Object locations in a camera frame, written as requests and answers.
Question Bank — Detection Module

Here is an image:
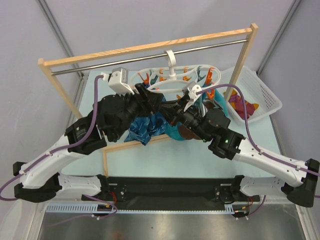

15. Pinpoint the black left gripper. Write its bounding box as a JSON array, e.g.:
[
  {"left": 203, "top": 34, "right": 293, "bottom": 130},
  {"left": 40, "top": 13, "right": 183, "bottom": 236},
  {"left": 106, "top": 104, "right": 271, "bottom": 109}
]
[{"left": 111, "top": 83, "right": 164, "bottom": 141}]

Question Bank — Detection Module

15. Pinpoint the brown grey sock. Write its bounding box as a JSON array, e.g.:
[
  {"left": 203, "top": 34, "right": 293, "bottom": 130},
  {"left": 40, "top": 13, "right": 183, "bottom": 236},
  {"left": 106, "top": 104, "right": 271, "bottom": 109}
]
[{"left": 178, "top": 106, "right": 213, "bottom": 142}]

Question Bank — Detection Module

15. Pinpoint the white round clip hanger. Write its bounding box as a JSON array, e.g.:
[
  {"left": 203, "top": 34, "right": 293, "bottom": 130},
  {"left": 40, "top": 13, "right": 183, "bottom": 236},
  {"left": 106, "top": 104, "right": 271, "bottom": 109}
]
[{"left": 129, "top": 49, "right": 221, "bottom": 93}]

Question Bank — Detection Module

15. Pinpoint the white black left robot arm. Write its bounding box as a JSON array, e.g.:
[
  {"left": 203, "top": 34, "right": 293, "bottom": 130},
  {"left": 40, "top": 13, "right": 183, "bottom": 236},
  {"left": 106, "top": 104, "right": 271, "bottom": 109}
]
[{"left": 13, "top": 83, "right": 164, "bottom": 203}]

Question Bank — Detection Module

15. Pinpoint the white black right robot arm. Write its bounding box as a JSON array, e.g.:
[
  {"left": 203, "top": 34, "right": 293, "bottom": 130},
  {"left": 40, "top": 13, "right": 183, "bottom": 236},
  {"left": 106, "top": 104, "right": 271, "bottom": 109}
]
[{"left": 159, "top": 97, "right": 320, "bottom": 208}]

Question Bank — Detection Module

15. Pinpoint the socks pile in basket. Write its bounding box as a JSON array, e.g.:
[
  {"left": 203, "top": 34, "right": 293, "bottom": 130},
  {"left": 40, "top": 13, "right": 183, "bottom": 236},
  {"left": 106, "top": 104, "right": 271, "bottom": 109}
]
[{"left": 228, "top": 89, "right": 260, "bottom": 120}]

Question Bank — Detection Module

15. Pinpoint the teal plain cloth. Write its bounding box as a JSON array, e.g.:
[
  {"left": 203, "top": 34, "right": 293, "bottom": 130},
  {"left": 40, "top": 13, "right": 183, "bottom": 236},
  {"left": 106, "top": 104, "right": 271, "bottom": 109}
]
[{"left": 164, "top": 89, "right": 228, "bottom": 141}]

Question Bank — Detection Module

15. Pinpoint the dark blue patterned cloth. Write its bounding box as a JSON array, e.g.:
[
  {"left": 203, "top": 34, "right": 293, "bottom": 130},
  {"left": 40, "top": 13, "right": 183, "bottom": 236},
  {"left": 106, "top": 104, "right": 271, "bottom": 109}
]
[{"left": 124, "top": 112, "right": 169, "bottom": 146}]

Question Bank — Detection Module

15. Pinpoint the white perforated plastic basket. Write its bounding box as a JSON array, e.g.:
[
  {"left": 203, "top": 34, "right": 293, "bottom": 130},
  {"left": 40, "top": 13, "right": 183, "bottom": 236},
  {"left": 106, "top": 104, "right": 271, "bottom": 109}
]
[{"left": 220, "top": 66, "right": 283, "bottom": 125}]

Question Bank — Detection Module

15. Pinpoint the steel hanging rod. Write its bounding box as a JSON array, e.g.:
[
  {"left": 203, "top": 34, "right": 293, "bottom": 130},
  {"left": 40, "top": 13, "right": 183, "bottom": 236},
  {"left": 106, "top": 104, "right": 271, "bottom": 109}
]
[{"left": 51, "top": 39, "right": 248, "bottom": 76}]

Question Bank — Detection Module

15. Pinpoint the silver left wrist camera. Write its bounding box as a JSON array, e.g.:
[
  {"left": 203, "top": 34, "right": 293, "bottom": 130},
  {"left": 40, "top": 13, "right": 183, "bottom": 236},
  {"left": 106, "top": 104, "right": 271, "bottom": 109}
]
[{"left": 108, "top": 67, "right": 135, "bottom": 96}]

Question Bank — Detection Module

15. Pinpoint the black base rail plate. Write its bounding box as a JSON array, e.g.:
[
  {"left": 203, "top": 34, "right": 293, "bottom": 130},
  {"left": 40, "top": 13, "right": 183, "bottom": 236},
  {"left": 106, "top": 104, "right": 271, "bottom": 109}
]
[{"left": 81, "top": 176, "right": 292, "bottom": 216}]

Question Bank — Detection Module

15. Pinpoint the aluminium table frame rail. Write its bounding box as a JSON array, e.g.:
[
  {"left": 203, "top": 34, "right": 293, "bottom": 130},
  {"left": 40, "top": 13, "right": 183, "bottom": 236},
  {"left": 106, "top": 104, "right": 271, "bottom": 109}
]
[{"left": 34, "top": 183, "right": 308, "bottom": 208}]

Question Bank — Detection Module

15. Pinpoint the wooden clothes rack frame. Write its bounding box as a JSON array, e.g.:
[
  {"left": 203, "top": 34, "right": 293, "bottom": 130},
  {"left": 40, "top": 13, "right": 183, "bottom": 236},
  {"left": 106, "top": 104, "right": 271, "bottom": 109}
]
[{"left": 38, "top": 23, "right": 259, "bottom": 177}]

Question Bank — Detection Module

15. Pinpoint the white toothed cable strip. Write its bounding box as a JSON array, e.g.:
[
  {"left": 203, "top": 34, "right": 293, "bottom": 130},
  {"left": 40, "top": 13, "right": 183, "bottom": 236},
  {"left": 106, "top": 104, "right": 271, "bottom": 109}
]
[{"left": 46, "top": 201, "right": 251, "bottom": 215}]

